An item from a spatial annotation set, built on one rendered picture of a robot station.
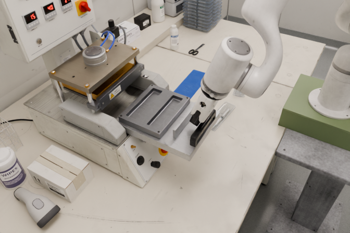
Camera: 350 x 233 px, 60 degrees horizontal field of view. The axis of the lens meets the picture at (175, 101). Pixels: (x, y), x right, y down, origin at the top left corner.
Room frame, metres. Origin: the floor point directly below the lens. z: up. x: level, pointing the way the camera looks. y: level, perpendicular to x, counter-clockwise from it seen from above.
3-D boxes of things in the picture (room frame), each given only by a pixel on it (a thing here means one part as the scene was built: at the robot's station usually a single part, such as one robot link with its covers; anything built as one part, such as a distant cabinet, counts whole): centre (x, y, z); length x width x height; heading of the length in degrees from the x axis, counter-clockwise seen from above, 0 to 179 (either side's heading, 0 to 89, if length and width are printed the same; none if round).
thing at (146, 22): (1.74, 0.18, 0.83); 0.09 x 0.06 x 0.07; 139
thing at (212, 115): (0.67, -0.09, 0.99); 0.15 x 0.02 x 0.04; 148
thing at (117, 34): (1.15, 0.26, 1.05); 0.15 x 0.05 x 0.15; 148
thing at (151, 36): (1.73, 0.18, 0.77); 0.84 x 0.30 x 0.04; 147
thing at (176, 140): (0.75, 0.03, 0.97); 0.30 x 0.22 x 0.08; 58
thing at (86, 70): (0.93, 0.29, 1.08); 0.31 x 0.24 x 0.13; 148
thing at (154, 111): (0.77, 0.07, 0.98); 0.20 x 0.17 x 0.03; 148
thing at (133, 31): (1.56, 0.31, 0.83); 0.23 x 0.12 x 0.07; 143
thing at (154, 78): (0.97, 0.13, 0.96); 0.26 x 0.05 x 0.07; 58
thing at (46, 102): (0.91, 0.30, 0.93); 0.46 x 0.35 x 0.01; 58
